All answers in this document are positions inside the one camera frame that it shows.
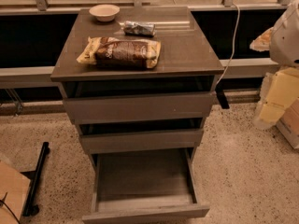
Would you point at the brown chip bag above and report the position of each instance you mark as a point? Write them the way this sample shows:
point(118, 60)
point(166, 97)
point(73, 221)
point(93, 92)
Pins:
point(111, 51)

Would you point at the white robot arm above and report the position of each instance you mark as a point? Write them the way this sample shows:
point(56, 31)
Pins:
point(279, 90)

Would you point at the grey drawer cabinet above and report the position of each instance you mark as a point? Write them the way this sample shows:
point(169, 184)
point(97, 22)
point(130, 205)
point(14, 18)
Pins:
point(139, 89)

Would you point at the top drawer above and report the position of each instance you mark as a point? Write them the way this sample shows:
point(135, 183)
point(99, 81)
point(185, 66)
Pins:
point(139, 107)

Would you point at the drawer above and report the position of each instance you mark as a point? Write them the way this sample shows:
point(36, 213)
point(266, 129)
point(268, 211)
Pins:
point(125, 142)
point(144, 186)
point(139, 107)

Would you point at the middle drawer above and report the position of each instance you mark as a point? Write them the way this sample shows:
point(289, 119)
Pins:
point(125, 142)

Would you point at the silver foil snack bag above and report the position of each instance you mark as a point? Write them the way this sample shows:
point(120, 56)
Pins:
point(139, 28)

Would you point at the bottom drawer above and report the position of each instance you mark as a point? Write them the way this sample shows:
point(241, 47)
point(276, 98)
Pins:
point(144, 186)

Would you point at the white bowl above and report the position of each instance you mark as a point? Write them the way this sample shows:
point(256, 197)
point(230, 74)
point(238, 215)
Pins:
point(104, 13)

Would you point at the cardboard box right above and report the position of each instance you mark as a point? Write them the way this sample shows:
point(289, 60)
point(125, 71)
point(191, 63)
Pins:
point(289, 124)

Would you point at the cardboard box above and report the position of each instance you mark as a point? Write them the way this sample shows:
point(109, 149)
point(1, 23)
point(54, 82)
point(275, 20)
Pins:
point(14, 188)
point(289, 124)

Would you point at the cardboard box left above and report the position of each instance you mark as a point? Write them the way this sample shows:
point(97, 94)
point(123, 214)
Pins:
point(14, 188)

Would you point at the black metal bar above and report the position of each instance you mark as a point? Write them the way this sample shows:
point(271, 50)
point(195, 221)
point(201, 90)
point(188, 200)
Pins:
point(30, 208)

